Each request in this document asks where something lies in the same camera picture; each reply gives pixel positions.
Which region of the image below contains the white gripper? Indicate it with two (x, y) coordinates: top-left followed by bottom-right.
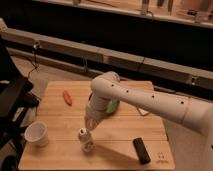
(85, 93), (109, 131)

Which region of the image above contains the small white bottle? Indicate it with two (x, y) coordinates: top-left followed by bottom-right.
(78, 128), (94, 153)

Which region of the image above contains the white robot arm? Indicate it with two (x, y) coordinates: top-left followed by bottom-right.
(85, 72), (213, 152)

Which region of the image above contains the green bowl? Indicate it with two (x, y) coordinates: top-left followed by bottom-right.
(106, 99), (120, 114)

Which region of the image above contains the orange carrot toy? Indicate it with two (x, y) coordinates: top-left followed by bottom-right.
(63, 90), (72, 106)

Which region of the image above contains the white paper cup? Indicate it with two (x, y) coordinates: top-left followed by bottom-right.
(24, 121), (49, 147)

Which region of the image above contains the black remote control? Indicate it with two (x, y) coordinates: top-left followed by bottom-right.
(133, 138), (151, 164)

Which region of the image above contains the black chair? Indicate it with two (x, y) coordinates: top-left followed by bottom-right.
(0, 36), (39, 171)

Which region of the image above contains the black hanging cable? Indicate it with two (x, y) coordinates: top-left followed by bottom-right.
(26, 41), (42, 79)

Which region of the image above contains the grey wall rail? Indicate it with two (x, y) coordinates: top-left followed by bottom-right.
(0, 28), (213, 89)

